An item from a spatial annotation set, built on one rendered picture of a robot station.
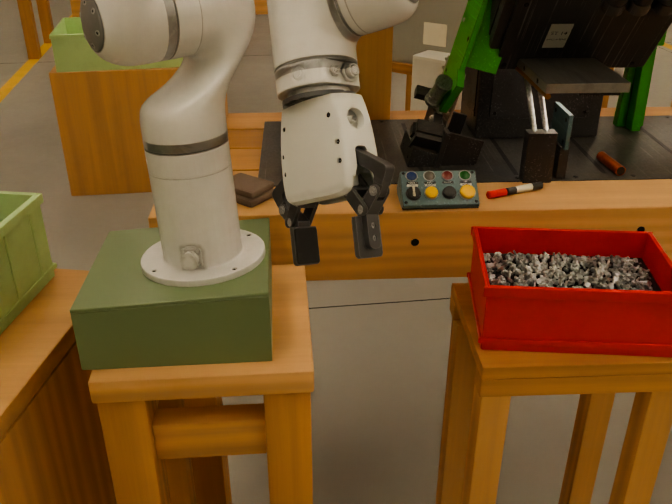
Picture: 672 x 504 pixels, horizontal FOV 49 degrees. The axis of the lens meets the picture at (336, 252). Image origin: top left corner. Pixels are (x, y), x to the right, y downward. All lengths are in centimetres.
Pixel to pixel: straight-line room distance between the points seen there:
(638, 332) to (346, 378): 135
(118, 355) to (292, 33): 57
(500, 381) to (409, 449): 102
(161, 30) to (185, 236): 29
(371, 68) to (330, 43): 122
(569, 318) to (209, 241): 57
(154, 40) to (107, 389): 49
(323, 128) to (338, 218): 71
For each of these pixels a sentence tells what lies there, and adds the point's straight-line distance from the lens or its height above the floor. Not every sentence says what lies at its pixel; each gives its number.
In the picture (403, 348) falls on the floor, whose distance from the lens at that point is 257.
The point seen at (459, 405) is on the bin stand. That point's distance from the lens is 149.
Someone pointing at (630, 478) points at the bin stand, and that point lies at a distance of 144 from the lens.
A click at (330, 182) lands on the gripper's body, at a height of 123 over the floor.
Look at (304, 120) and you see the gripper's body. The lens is 73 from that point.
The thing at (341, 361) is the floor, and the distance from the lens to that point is 250.
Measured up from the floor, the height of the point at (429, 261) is 79.
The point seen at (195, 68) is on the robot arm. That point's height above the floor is 124.
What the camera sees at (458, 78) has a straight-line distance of 157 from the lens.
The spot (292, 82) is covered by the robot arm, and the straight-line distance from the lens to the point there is 72.
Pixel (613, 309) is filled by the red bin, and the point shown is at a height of 89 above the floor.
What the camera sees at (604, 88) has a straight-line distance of 149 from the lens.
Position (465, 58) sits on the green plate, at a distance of 158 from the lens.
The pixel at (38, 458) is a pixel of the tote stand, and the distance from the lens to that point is 131.
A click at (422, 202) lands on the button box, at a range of 142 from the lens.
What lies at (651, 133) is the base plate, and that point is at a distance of 199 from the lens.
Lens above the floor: 150
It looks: 28 degrees down
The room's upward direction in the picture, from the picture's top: straight up
